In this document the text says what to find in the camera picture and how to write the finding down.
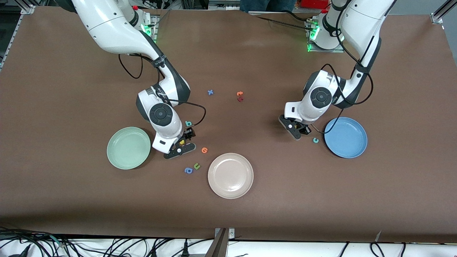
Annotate person in blue jeans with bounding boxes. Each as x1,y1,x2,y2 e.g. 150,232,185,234
240,0,297,13

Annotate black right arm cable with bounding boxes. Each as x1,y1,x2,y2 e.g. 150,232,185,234
119,53,207,128

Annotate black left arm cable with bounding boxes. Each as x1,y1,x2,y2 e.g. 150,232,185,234
312,14,375,135

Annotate black cable on table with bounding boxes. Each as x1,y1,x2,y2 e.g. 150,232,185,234
255,11,315,29

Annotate beige plate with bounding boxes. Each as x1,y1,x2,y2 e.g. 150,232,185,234
207,153,254,199

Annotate blue plate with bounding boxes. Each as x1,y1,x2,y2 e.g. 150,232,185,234
324,117,368,159

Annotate grey metal table bracket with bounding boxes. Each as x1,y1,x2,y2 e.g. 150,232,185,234
204,227,236,257

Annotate light green plate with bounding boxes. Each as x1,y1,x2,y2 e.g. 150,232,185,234
107,127,151,170

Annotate aluminium side rail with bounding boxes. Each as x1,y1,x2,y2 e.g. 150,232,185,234
0,14,22,72

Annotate red box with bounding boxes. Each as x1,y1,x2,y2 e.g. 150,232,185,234
300,0,331,9

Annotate green cable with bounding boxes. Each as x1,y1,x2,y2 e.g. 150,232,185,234
48,234,70,247

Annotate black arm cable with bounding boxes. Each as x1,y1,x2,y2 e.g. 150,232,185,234
312,14,375,135
119,53,207,128

